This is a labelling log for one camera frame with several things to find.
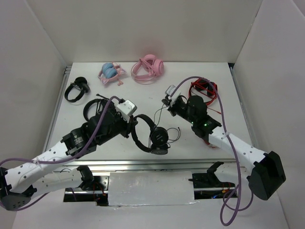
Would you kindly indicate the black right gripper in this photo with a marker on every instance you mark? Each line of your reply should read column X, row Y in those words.
column 171, row 109

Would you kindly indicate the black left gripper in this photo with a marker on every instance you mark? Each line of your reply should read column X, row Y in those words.
column 127, row 126

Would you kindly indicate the black Panasonic wired headphones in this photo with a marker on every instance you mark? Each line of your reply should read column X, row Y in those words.
column 159, row 141

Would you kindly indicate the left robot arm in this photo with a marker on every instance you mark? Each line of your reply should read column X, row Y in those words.
column 37, row 177

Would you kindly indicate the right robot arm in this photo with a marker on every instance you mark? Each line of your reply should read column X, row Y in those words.
column 266, row 169

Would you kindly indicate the red black headphones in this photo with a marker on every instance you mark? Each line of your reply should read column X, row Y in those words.
column 206, row 89

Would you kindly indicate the folded red headphones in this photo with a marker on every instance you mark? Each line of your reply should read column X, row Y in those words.
column 210, row 145

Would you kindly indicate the pink blue cat-ear headphones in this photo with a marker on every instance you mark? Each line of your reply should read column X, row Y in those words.
column 111, row 72

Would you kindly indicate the small black headphones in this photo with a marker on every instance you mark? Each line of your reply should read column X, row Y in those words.
column 76, row 90

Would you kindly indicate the pink gaming headphones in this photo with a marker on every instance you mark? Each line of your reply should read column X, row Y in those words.
column 147, row 69

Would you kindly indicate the black headset with microphone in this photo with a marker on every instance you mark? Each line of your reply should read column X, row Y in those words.
column 99, row 103

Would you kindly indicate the white taped cover sheet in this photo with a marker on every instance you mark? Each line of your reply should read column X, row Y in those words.
column 150, row 189

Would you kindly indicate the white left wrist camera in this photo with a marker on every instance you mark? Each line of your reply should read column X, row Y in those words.
column 126, row 108

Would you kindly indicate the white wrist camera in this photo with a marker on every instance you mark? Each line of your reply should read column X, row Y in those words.
column 126, row 108
column 171, row 95

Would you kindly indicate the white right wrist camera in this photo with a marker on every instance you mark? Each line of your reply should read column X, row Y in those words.
column 171, row 95

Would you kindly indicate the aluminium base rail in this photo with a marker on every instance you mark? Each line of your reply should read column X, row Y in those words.
column 149, row 165

